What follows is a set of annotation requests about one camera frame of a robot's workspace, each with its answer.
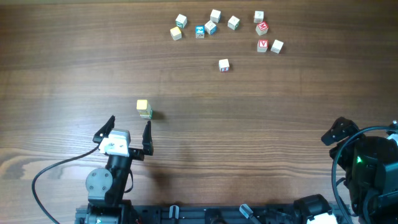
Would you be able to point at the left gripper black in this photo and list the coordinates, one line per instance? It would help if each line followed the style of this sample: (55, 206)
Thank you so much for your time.
(137, 155)

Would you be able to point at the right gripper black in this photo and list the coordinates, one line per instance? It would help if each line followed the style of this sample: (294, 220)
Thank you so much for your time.
(336, 132)

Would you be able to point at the yellow top block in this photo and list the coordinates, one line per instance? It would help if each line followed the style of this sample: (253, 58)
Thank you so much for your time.
(143, 106)

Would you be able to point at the hammer picture yellow block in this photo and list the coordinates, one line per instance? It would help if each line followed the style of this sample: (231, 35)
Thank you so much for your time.
(145, 109)

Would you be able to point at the white block teal side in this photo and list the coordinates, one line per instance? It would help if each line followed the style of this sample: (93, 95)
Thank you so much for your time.
(147, 114)

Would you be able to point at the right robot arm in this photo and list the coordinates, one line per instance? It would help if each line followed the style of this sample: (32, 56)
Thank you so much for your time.
(363, 176)

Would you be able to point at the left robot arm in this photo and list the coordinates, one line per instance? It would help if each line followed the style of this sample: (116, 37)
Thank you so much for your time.
(107, 186)

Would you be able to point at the plain white block right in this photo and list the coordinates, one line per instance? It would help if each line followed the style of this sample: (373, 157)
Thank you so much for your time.
(277, 46)

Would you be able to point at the red letter V block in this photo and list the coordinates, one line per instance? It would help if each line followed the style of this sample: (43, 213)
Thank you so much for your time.
(262, 46)

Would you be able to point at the yellow block far left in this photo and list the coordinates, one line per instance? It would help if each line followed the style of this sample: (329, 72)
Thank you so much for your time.
(176, 33)

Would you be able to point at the white block red letter side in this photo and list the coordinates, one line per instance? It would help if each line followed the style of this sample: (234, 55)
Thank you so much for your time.
(224, 65)

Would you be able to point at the red letter M block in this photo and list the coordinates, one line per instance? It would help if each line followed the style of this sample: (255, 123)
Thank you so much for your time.
(262, 28)

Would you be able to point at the teal framed white block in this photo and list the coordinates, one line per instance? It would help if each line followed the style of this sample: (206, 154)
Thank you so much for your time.
(181, 21)

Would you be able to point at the blue letter block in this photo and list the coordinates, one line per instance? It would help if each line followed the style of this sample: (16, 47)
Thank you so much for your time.
(200, 32)

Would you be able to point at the white block blue side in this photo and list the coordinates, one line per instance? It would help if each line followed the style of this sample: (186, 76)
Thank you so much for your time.
(210, 27)

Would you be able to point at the white block top right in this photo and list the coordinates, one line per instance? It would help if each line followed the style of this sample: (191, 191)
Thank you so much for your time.
(258, 16)

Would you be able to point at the white block green side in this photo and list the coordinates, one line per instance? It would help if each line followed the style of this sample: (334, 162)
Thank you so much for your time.
(233, 22)

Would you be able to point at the white block top centre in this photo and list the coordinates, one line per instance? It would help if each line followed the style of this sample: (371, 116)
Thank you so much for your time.
(215, 16)

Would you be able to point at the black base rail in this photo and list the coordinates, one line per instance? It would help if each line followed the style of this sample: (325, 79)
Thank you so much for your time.
(275, 213)

